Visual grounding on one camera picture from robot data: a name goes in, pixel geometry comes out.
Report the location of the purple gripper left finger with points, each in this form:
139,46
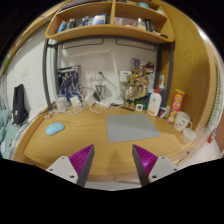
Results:
74,168

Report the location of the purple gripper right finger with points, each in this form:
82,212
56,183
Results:
149,167

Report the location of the grey mouse pad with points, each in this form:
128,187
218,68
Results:
130,127

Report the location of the light blue computer mouse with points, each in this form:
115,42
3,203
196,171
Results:
54,128

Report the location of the white plastic cup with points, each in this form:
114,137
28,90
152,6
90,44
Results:
188,135

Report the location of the white lotion bottle red cap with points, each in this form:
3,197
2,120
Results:
154,102

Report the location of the small white clock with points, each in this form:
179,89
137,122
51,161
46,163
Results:
139,107

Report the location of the white mug with face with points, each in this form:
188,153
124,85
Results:
182,121

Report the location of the white power strip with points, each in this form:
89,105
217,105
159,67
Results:
102,104

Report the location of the clear glass jar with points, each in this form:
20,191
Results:
61,102

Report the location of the black backpack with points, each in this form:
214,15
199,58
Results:
19,111

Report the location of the red chips can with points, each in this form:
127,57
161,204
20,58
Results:
176,105

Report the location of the golden robot figure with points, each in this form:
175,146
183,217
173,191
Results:
134,91

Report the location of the blue model kit box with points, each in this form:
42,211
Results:
69,79

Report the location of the wooden wall shelf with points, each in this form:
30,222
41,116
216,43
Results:
140,19

